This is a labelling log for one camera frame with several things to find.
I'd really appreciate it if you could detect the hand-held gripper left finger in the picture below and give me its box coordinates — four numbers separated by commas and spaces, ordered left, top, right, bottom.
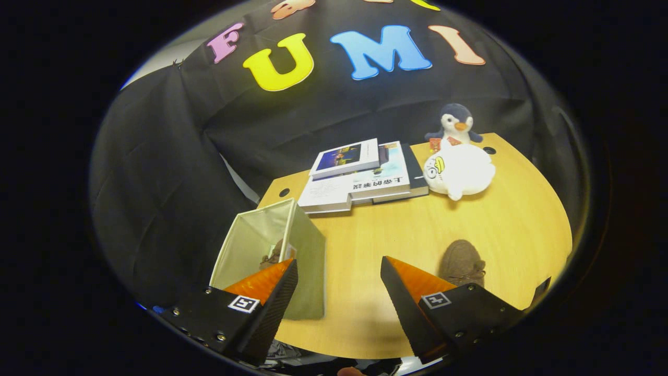
159, 258, 299, 366

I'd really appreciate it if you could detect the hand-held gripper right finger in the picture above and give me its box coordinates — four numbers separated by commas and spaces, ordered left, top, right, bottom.
380, 256, 525, 365

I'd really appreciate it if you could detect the brown fuzzy shoe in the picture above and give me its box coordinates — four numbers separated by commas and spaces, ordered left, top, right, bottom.
259, 239, 296, 270
437, 239, 487, 288

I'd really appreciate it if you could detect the green fabric storage box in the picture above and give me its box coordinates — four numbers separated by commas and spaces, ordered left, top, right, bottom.
209, 197, 327, 321

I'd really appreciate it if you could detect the white cover book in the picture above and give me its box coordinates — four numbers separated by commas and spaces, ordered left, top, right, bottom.
297, 175, 356, 215

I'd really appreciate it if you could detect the black table edge clamp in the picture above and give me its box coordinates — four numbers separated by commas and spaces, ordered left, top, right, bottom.
531, 277, 552, 310

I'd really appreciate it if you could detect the light-blue cover book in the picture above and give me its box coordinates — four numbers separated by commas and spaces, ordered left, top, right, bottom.
347, 141, 412, 202

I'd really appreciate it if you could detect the white seal plush toy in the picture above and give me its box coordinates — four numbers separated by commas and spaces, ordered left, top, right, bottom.
423, 142, 496, 202

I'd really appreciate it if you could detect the small dark-blue cover book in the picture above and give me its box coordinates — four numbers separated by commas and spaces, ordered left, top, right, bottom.
309, 138, 380, 181

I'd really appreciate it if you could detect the small red card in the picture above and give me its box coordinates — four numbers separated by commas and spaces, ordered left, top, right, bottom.
429, 136, 463, 152

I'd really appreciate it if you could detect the grey penguin plush toy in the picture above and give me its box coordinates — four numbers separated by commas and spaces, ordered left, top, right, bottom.
424, 103, 484, 145

